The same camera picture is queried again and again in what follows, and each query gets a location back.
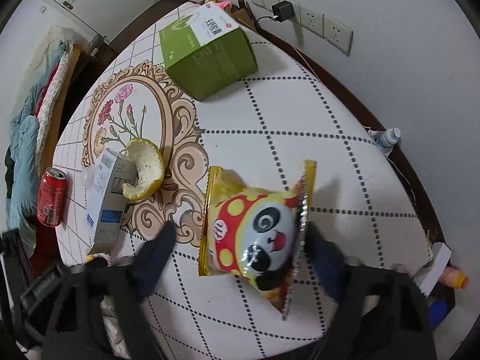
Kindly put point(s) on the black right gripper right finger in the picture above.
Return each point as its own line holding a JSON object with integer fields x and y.
{"x": 327, "y": 261}

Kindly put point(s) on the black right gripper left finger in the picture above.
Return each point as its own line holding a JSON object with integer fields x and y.
{"x": 150, "y": 261}

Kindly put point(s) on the white blue carton box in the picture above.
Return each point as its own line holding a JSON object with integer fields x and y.
{"x": 106, "y": 203}

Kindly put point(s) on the yellow panda snack bag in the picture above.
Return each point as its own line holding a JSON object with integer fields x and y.
{"x": 255, "y": 233}

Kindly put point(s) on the white paper box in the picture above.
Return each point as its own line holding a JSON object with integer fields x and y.
{"x": 427, "y": 277}

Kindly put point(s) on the yellow pomelo peel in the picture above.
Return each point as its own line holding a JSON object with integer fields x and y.
{"x": 150, "y": 169}

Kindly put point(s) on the red soda can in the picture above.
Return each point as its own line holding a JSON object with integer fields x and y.
{"x": 51, "y": 197}

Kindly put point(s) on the patterned white tablecloth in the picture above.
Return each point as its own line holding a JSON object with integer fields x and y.
{"x": 263, "y": 127}

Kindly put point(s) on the orange capped bottle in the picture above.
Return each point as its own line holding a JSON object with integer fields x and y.
{"x": 454, "y": 278}

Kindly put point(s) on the clear plastic water bottle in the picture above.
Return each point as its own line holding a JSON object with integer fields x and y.
{"x": 386, "y": 140}

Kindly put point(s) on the blue blanket pile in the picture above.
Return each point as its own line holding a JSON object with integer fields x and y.
{"x": 29, "y": 129}

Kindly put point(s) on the green and white tea box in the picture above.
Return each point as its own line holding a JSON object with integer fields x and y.
{"x": 206, "y": 51}

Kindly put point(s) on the black power adapter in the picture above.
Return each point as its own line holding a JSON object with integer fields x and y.
{"x": 282, "y": 11}

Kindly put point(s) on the white wall socket strip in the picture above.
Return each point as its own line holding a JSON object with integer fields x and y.
{"x": 335, "y": 32}

